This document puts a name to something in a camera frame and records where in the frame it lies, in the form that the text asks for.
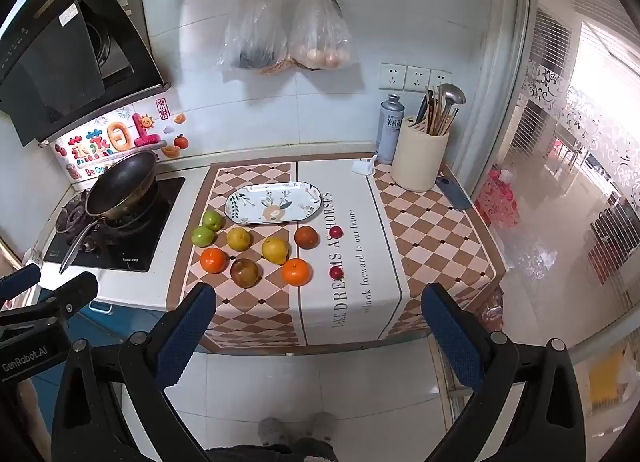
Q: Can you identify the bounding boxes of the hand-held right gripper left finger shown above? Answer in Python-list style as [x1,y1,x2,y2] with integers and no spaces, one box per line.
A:
[50,283,217,462]

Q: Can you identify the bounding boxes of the bundle of chopsticks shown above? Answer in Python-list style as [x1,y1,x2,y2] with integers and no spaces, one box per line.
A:
[422,87,458,137]

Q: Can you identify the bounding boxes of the yellow lemon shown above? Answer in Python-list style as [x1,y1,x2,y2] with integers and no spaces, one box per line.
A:
[261,237,290,265]

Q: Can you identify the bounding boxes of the orange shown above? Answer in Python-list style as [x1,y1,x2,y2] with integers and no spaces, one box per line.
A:
[200,247,229,274]
[281,258,312,286]

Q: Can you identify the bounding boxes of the dark brown round fruit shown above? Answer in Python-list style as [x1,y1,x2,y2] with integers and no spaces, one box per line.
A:
[230,258,261,289]

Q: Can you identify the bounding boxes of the black range hood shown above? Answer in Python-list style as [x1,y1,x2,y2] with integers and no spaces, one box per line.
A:
[0,0,171,148]

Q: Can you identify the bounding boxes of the checkered brown table mat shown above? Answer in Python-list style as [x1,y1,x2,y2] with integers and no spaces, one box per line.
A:
[166,152,507,349]

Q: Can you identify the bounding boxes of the plastic bag with dark contents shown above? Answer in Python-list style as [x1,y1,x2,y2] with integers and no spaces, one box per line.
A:
[217,0,291,74]

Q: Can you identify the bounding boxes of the colourful letter wall sticker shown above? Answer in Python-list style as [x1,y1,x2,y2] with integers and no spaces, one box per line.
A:
[52,111,168,178]

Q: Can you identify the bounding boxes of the red plastic bag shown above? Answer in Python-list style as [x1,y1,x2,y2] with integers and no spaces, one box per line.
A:
[474,167,521,228]

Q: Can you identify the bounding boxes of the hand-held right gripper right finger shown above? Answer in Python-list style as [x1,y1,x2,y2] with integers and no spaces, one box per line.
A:
[421,283,587,462]

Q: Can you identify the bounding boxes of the black frying pan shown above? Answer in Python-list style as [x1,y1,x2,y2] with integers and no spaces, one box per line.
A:
[59,151,158,275]

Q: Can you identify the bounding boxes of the yellow citrus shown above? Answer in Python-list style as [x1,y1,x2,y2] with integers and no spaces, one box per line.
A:
[227,227,251,252]

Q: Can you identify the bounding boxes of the blue smartphone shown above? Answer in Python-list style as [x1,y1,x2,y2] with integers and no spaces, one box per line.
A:
[434,176,473,211]

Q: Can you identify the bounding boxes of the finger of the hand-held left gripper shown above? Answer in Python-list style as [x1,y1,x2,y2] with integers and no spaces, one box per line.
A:
[0,263,42,300]
[0,272,99,328]

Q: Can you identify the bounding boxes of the white paper tissue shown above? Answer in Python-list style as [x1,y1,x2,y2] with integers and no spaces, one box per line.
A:
[351,154,378,177]

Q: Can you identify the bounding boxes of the person's dark trousers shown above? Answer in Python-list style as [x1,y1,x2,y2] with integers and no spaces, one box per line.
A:
[205,437,336,462]

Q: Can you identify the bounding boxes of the black gas stove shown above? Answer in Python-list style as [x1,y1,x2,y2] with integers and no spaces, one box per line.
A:
[42,176,186,273]

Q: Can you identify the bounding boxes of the white labelled package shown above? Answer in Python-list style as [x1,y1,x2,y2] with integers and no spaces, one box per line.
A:
[376,93,405,165]

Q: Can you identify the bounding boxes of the steel ladle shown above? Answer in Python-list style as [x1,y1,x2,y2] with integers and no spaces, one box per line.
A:
[437,83,467,135]

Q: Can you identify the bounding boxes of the plastic bag of eggs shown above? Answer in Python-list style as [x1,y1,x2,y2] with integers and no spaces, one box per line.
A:
[287,0,353,70]

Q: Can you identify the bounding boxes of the cream utensil holder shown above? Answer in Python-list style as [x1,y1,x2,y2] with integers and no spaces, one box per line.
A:
[390,115,450,192]

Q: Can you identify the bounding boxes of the floral oval plate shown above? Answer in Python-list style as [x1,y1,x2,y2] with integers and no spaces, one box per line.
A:
[224,182,327,226]

